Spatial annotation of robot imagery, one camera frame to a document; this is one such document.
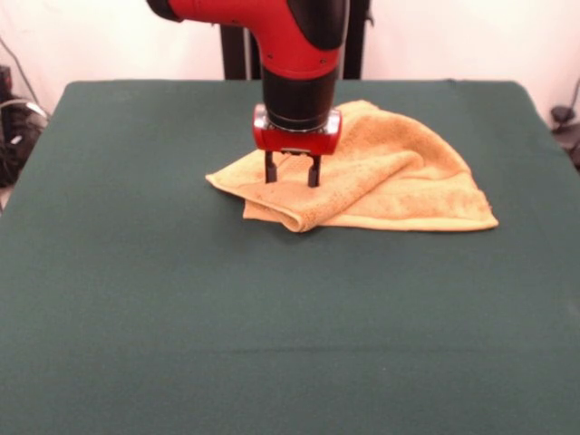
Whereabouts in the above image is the black clamp stand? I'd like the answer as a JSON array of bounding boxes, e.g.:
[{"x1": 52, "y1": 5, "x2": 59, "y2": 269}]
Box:
[{"x1": 549, "y1": 104, "x2": 580, "y2": 171}]

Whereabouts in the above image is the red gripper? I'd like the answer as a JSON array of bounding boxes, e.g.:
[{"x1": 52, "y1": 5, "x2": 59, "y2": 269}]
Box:
[{"x1": 252, "y1": 102, "x2": 344, "y2": 189}]

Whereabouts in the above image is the dark green table cloth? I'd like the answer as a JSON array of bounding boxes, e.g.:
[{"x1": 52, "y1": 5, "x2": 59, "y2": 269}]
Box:
[{"x1": 0, "y1": 79, "x2": 580, "y2": 435}]

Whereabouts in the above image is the yellow terry towel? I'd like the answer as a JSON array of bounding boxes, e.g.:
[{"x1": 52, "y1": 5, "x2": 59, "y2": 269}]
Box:
[{"x1": 205, "y1": 99, "x2": 500, "y2": 235}]

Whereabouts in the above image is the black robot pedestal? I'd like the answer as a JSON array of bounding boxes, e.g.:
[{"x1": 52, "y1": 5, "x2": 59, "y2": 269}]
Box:
[{"x1": 220, "y1": 0, "x2": 375, "y2": 82}]

